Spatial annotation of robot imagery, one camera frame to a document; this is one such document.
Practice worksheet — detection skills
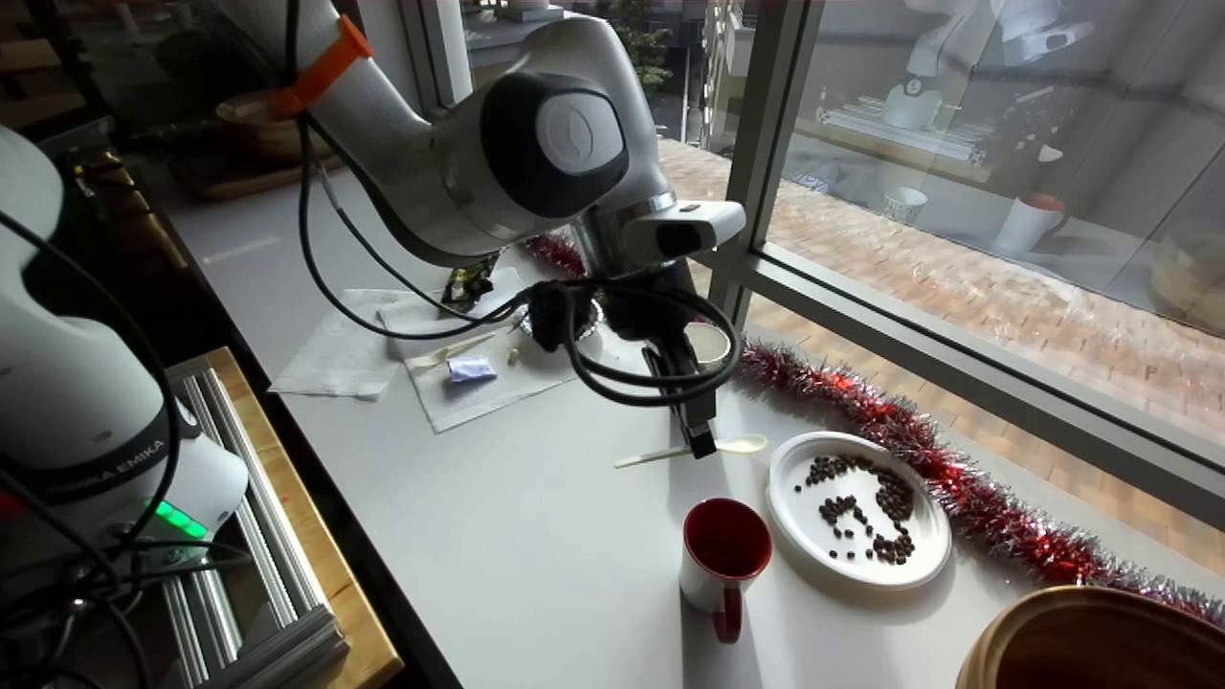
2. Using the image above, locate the grey window frame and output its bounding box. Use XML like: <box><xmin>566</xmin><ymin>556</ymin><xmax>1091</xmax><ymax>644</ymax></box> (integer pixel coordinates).
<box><xmin>404</xmin><ymin>0</ymin><xmax>1225</xmax><ymax>533</ymax></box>

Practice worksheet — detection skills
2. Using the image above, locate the thin wooden stick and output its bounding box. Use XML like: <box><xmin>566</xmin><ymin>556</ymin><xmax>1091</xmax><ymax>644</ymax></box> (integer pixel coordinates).
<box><xmin>404</xmin><ymin>333</ymin><xmax>496</xmax><ymax>374</ymax></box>

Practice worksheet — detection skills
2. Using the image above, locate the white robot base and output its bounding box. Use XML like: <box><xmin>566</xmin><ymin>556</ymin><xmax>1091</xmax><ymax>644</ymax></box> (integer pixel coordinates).
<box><xmin>0</xmin><ymin>128</ymin><xmax>254</xmax><ymax>547</ymax></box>

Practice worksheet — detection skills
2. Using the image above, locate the white round plate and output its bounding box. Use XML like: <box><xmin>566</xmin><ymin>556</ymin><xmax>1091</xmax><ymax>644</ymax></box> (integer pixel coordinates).
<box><xmin>765</xmin><ymin>430</ymin><xmax>958</xmax><ymax>595</ymax></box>

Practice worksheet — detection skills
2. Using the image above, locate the white mug red inside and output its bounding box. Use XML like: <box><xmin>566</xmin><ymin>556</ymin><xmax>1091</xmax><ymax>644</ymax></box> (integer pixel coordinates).
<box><xmin>677</xmin><ymin>495</ymin><xmax>777</xmax><ymax>646</ymax></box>

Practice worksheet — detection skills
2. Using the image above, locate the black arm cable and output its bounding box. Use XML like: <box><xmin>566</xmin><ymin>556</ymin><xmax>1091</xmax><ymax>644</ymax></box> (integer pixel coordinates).
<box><xmin>286</xmin><ymin>109</ymin><xmax>748</xmax><ymax>415</ymax></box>

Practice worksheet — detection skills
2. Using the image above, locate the aluminium rail frame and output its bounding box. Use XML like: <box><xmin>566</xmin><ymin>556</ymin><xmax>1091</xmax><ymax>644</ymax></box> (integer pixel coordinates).
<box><xmin>158</xmin><ymin>362</ymin><xmax>352</xmax><ymax>689</ymax></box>

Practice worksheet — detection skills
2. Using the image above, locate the large wooden bowl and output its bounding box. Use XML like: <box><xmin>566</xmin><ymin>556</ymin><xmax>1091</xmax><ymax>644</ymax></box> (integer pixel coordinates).
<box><xmin>954</xmin><ymin>582</ymin><xmax>1225</xmax><ymax>689</ymax></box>

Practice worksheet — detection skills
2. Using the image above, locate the wooden board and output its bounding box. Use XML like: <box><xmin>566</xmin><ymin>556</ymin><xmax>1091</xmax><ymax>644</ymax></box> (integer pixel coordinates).
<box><xmin>164</xmin><ymin>343</ymin><xmax>404</xmax><ymax>689</ymax></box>

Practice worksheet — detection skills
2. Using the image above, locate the wicker basket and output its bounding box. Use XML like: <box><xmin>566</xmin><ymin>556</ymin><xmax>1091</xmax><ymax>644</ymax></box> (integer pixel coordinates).
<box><xmin>210</xmin><ymin>83</ymin><xmax>317</xmax><ymax>165</ymax></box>

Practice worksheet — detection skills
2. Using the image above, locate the red tinsel garland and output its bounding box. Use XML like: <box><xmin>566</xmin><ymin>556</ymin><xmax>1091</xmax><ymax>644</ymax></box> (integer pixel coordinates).
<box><xmin>522</xmin><ymin>227</ymin><xmax>1225</xmax><ymax>628</ymax></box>

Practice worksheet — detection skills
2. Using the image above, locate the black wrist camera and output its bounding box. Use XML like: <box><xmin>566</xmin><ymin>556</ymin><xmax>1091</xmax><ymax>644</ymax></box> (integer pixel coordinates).
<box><xmin>528</xmin><ymin>281</ymin><xmax>596</xmax><ymax>359</ymax></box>

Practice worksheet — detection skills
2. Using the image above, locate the dark coffee beans pile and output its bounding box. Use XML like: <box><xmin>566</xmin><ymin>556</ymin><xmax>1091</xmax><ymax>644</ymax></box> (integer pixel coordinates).
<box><xmin>790</xmin><ymin>453</ymin><xmax>919</xmax><ymax>572</ymax></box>

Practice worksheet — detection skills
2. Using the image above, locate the folded white paper towel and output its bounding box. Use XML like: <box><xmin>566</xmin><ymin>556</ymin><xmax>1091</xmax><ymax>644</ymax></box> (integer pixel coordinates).
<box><xmin>374</xmin><ymin>287</ymin><xmax>540</xmax><ymax>362</ymax></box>

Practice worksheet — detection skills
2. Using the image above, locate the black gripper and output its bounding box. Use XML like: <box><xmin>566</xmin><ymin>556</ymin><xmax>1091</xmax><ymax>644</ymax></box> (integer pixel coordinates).
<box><xmin>596</xmin><ymin>259</ymin><xmax>721</xmax><ymax>465</ymax></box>

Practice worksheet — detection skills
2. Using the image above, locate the large white paper towel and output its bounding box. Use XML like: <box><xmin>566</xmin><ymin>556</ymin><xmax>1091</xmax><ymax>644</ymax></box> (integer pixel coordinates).
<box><xmin>268</xmin><ymin>282</ymin><xmax>434</xmax><ymax>403</ymax></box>

